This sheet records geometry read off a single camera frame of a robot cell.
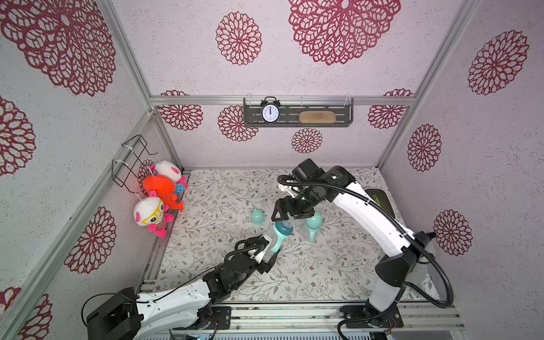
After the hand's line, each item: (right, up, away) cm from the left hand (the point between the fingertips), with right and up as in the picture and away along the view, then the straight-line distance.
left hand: (269, 243), depth 78 cm
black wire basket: (-52, +26, -3) cm, 58 cm away
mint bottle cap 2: (+17, +8, +1) cm, 19 cm away
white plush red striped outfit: (-45, +12, +1) cm, 46 cm away
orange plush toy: (-45, +21, +11) cm, 51 cm away
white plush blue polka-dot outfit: (-43, +28, +16) cm, 54 cm away
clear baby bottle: (+1, +4, -11) cm, 12 cm away
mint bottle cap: (-6, +8, +19) cm, 21 cm away
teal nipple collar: (+5, +7, -10) cm, 13 cm away
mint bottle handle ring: (+4, +4, -11) cm, 12 cm away
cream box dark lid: (+53, +17, +23) cm, 61 cm away
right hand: (+3, +11, -9) cm, 15 cm away
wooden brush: (+20, +51, +12) cm, 56 cm away
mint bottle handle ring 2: (+17, +2, +5) cm, 18 cm away
